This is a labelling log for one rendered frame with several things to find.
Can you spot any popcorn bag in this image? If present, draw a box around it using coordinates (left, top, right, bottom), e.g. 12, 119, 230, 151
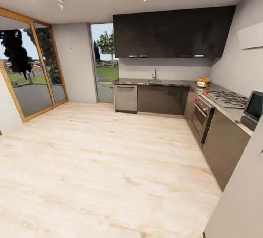
197, 77, 211, 88

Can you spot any microwave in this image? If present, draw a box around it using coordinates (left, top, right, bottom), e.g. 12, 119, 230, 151
244, 89, 263, 122

